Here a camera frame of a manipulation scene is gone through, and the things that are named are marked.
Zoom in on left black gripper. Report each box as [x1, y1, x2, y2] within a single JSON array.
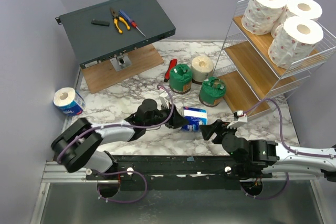
[[145, 103, 190, 130]]

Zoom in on blue Tempo tissue roll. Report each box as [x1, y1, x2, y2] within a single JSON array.
[[180, 106, 208, 132]]

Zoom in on floral roll back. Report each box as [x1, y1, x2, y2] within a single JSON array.
[[268, 16, 324, 69]]

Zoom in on floral roll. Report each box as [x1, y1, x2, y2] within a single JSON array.
[[241, 0, 287, 35], [271, 0, 323, 38], [268, 16, 324, 69]]

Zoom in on floral roll front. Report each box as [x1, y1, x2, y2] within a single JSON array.
[[271, 0, 323, 38]]

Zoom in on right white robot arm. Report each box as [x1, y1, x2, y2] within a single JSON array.
[[199, 117, 335, 182]]

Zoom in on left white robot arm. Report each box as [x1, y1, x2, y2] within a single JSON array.
[[51, 99, 188, 179]]

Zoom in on bottom wooden shelf board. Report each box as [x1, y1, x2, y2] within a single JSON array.
[[218, 70, 274, 112]]

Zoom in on wooden shelf board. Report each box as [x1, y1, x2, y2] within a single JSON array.
[[218, 70, 274, 112], [224, 42, 300, 99], [233, 16, 326, 78]]

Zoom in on middle wooden shelf board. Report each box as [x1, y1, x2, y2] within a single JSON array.
[[224, 42, 300, 99]]

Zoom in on top wooden shelf board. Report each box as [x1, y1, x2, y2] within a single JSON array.
[[233, 16, 326, 78]]

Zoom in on green wrapped roll right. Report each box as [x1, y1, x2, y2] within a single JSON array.
[[199, 77, 226, 107]]

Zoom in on green wrapped roll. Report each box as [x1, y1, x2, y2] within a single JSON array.
[[199, 77, 226, 107], [169, 63, 193, 94]]

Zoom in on green wrapped roll left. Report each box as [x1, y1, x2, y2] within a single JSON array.
[[169, 63, 193, 94]]

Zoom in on red utility knife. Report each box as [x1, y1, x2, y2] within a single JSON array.
[[164, 59, 177, 82]]

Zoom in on cream wrapped roll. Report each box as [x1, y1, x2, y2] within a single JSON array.
[[191, 56, 214, 84]]

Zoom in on wooden board under chassis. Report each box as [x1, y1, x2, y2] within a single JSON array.
[[81, 45, 164, 94]]

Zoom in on blue red screwdriver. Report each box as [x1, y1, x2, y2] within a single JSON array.
[[119, 9, 145, 37]]

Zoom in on blue wrapped roll far left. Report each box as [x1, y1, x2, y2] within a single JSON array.
[[53, 87, 86, 116]]

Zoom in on dark grey rack chassis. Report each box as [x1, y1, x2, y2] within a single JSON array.
[[55, 0, 176, 69]]

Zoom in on black bit holder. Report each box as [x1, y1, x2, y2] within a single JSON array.
[[91, 19, 110, 27]]

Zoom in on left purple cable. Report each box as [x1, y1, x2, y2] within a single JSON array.
[[56, 84, 175, 163]]

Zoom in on purple cable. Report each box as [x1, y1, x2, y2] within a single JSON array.
[[56, 84, 175, 163], [243, 98, 336, 158]]

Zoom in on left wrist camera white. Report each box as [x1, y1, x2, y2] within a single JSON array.
[[159, 90, 171, 109]]

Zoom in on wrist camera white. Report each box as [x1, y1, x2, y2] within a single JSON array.
[[159, 90, 171, 109], [227, 110, 248, 129]]

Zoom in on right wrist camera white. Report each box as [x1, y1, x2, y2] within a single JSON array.
[[227, 110, 248, 129]]

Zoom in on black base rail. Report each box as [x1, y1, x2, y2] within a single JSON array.
[[86, 155, 263, 190]]

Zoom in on white wire shelf rack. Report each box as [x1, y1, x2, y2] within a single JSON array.
[[214, 0, 335, 117]]

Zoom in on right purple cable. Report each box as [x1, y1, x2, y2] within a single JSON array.
[[243, 98, 336, 158]]

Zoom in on yellow handled pliers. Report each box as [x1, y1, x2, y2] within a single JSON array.
[[110, 7, 131, 34]]

